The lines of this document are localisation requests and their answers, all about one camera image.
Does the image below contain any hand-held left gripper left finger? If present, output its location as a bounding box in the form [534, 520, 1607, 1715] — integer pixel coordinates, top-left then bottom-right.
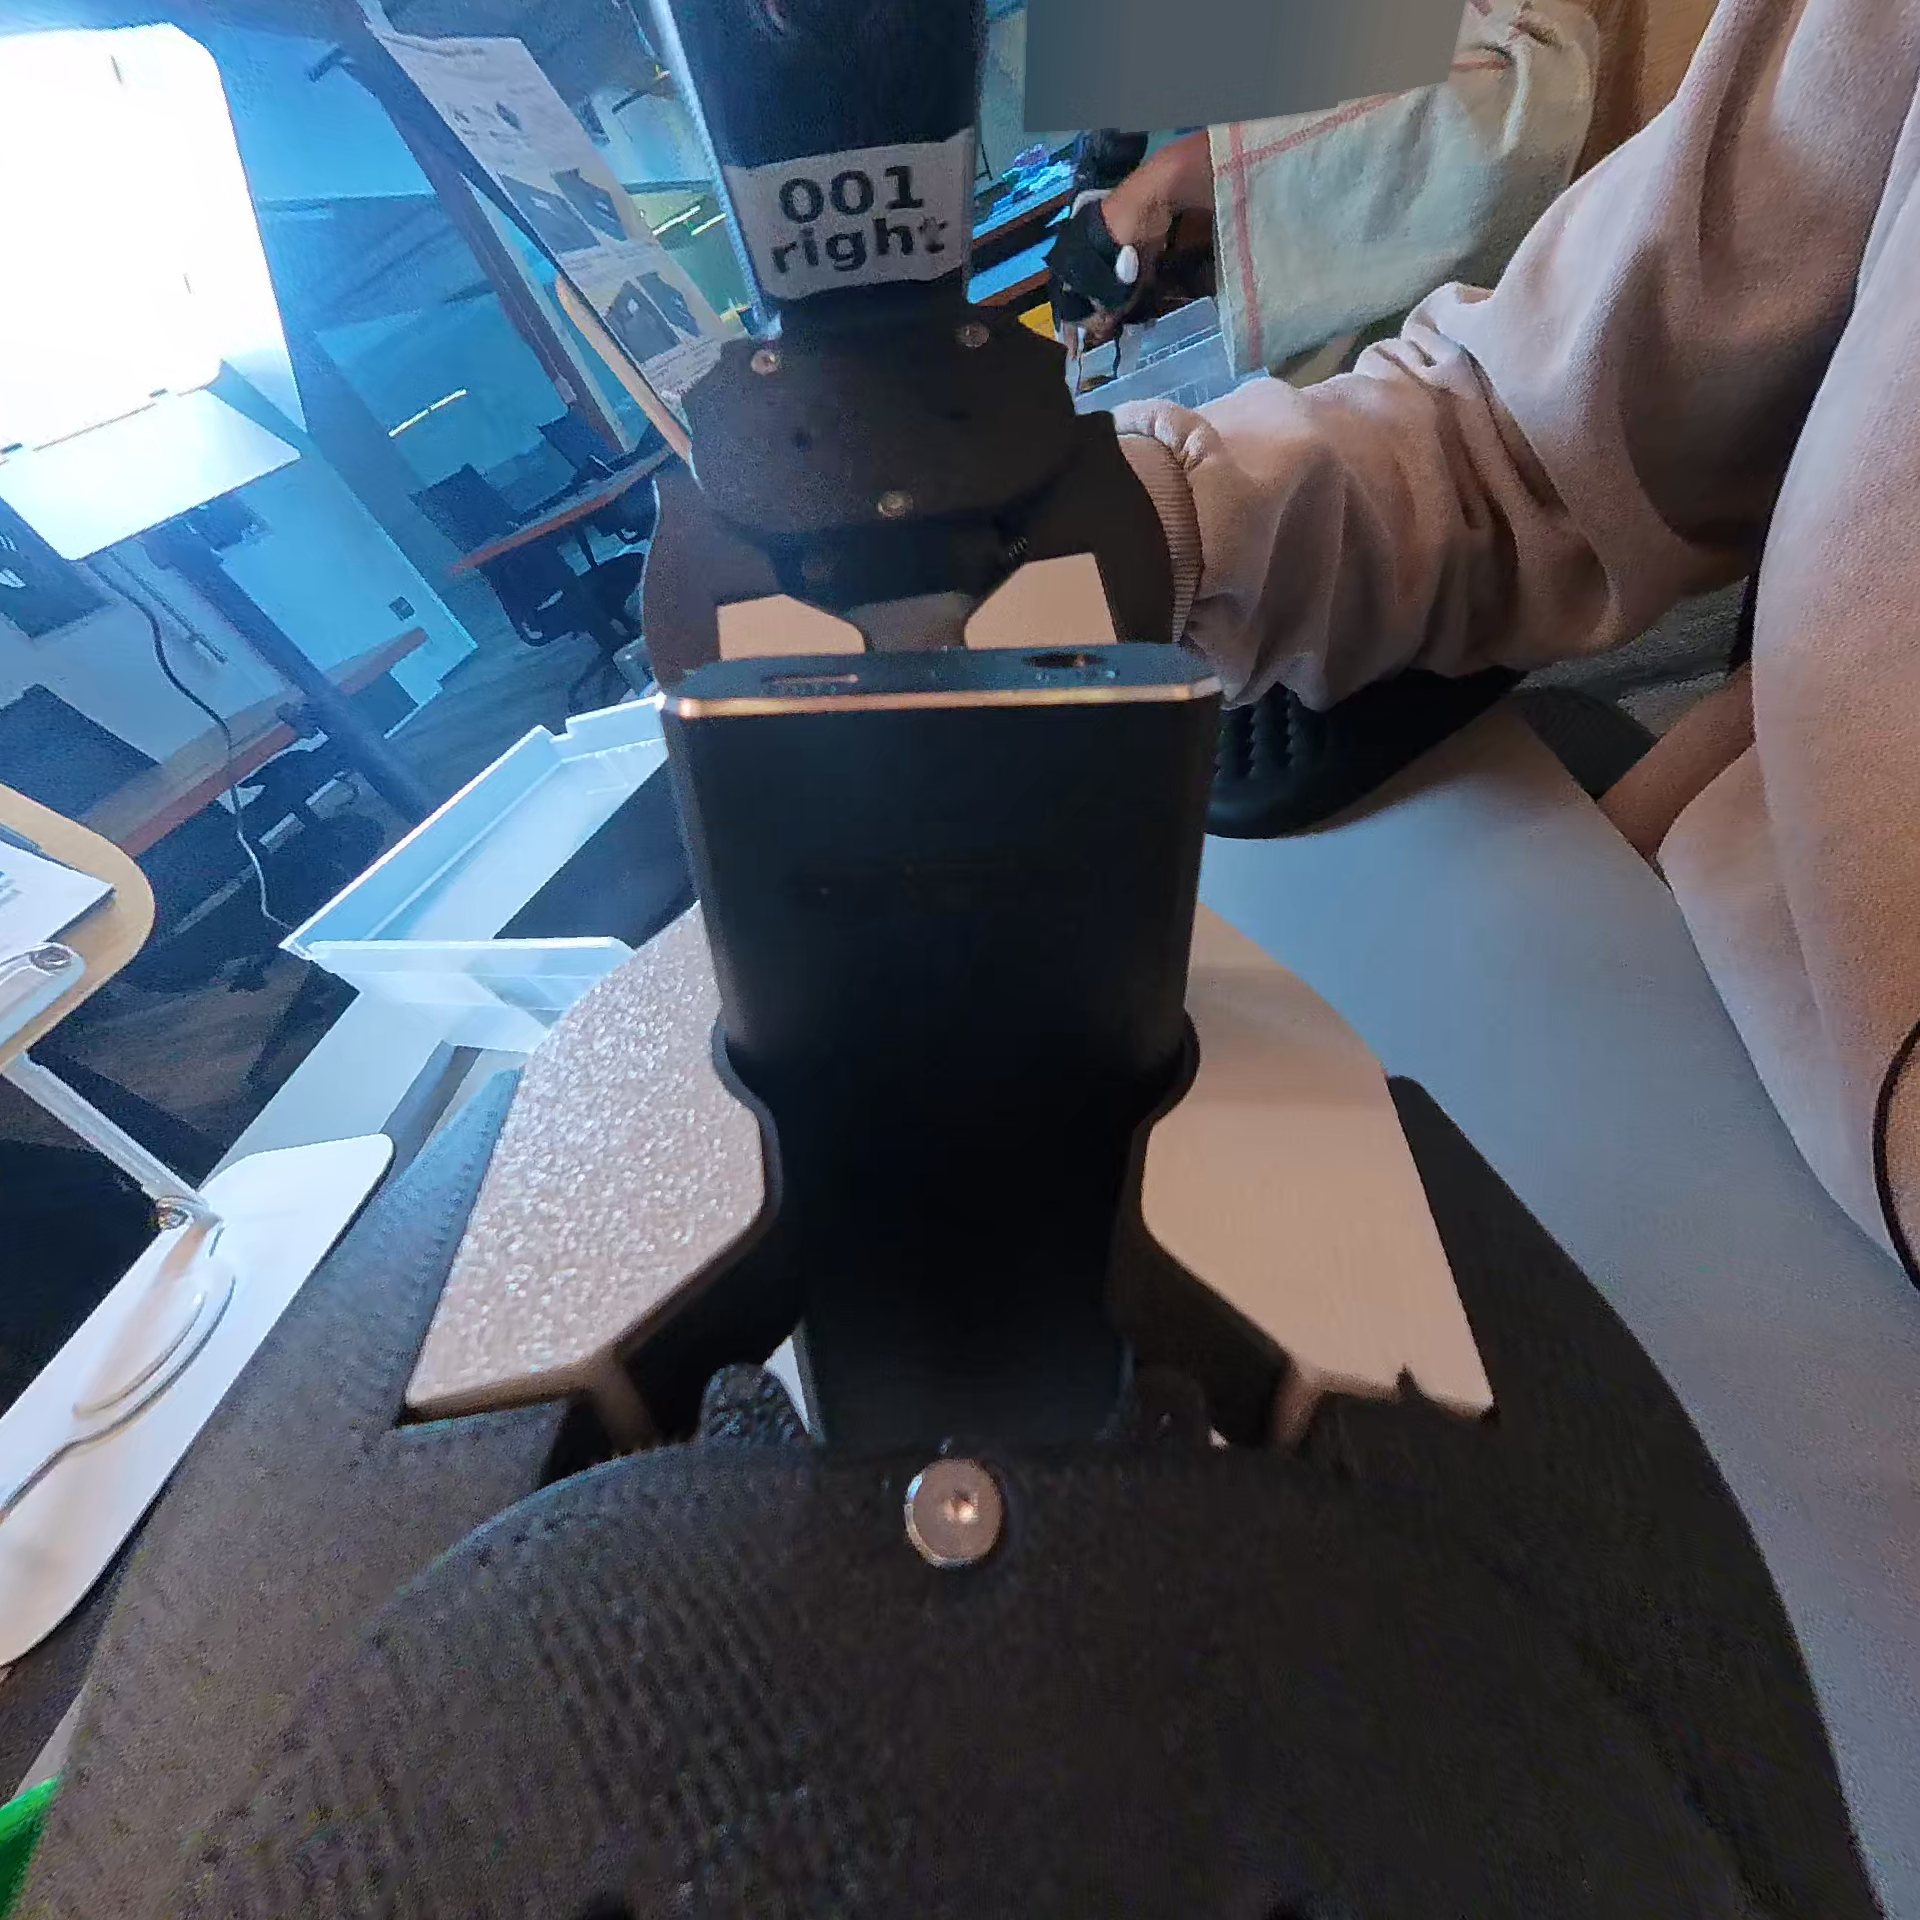
[405, 907, 798, 1419]

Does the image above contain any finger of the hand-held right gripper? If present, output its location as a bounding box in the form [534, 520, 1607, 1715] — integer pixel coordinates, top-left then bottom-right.
[718, 593, 874, 664]
[961, 552, 1125, 649]

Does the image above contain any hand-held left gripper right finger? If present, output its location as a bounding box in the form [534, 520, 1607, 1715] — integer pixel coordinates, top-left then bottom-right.
[1132, 903, 1497, 1419]

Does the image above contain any clear plastic bin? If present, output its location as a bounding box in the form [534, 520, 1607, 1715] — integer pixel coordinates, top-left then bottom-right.
[281, 698, 722, 1051]

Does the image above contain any dark grey usb hub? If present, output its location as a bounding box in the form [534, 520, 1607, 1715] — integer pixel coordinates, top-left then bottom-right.
[661, 643, 1225, 1450]

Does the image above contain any person's right forearm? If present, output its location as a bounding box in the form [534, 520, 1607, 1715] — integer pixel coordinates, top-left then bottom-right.
[1117, 0, 1920, 706]

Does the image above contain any black wrist rest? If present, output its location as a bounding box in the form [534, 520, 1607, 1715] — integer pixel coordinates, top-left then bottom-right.
[1207, 668, 1659, 841]

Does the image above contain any white document stand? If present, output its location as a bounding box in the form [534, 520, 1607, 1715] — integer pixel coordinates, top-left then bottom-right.
[0, 780, 399, 1667]

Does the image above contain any large instruction poster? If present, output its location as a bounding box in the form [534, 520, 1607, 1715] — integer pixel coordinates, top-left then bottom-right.
[369, 0, 722, 407]

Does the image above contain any printed instruction sheet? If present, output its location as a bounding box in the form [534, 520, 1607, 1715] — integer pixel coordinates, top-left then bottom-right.
[0, 839, 115, 962]

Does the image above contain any thin black cord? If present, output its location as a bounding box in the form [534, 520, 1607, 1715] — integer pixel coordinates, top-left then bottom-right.
[1871, 1019, 1920, 1291]

